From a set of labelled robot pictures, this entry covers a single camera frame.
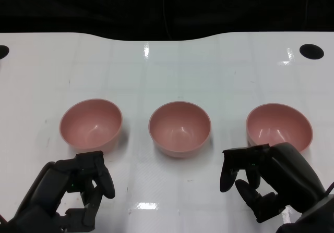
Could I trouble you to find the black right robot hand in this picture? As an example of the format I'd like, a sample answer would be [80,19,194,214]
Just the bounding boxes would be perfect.
[219,142,329,224]

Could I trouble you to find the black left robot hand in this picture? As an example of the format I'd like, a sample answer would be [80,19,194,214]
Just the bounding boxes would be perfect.
[0,151,116,233]

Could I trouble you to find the pink plastic bowl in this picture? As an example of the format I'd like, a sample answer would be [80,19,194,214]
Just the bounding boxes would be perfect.
[246,103,313,153]
[148,101,212,158]
[59,99,123,155]

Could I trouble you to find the black backdrop cloth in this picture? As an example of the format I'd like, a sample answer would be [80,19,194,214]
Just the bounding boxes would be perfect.
[0,0,334,42]

